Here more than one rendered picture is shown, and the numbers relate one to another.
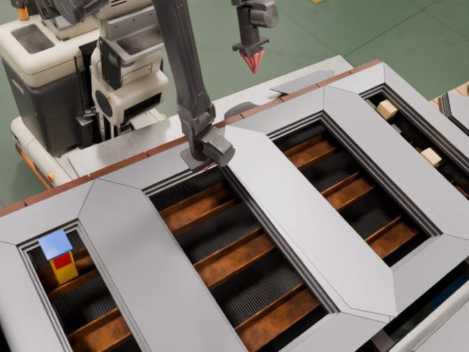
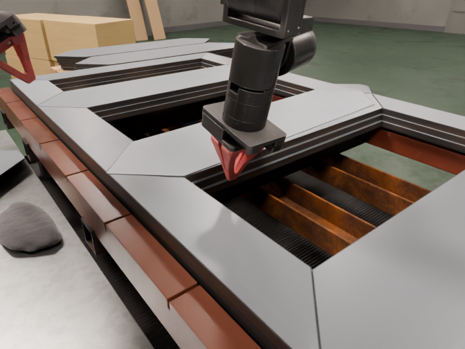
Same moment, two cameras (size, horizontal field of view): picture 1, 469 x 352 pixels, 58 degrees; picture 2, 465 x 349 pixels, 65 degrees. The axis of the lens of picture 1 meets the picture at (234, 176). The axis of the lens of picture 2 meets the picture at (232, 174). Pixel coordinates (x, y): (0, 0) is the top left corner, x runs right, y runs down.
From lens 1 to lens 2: 1.12 m
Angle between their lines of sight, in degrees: 61
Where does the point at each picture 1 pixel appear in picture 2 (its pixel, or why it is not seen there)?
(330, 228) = (284, 109)
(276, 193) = not seen: hidden behind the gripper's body
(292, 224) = (293, 125)
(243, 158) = (187, 156)
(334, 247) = (308, 108)
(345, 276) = (340, 104)
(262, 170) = (208, 142)
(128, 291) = not seen: outside the picture
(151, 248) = (443, 235)
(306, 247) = (320, 119)
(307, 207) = not seen: hidden behind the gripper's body
